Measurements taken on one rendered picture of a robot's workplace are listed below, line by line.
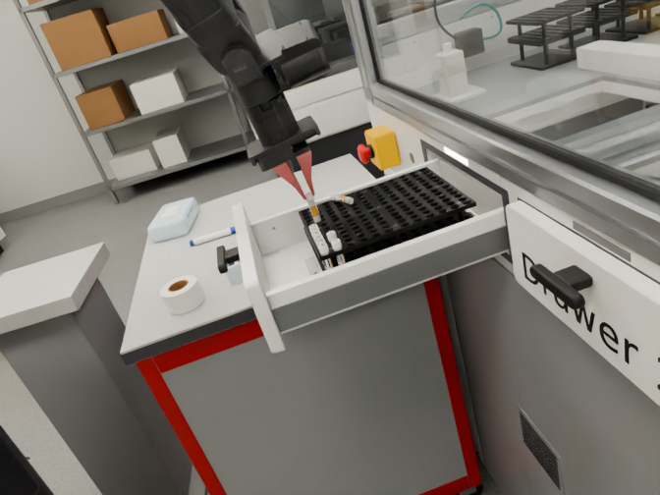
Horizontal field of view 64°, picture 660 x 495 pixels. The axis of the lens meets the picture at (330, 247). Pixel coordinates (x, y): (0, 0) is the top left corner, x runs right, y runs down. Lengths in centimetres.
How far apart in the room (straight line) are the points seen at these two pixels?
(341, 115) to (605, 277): 115
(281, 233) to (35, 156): 466
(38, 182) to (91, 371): 418
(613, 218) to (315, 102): 114
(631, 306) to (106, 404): 126
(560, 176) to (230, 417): 76
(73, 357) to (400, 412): 78
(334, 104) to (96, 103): 332
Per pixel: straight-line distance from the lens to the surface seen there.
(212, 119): 501
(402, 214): 75
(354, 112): 158
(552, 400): 83
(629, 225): 52
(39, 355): 146
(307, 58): 70
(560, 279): 55
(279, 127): 72
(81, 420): 156
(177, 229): 133
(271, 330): 67
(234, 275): 100
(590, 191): 53
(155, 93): 455
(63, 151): 536
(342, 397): 110
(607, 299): 55
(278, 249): 90
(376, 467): 126
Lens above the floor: 122
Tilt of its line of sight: 27 degrees down
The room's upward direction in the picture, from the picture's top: 17 degrees counter-clockwise
